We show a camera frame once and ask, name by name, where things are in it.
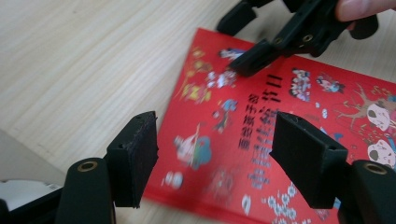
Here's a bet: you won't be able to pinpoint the red picture book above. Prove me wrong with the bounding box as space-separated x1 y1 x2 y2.
143 27 396 224

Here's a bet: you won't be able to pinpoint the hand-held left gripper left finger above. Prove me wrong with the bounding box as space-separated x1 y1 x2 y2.
105 110 160 209

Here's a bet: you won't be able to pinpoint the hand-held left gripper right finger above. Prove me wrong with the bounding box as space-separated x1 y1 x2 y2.
268 110 349 210

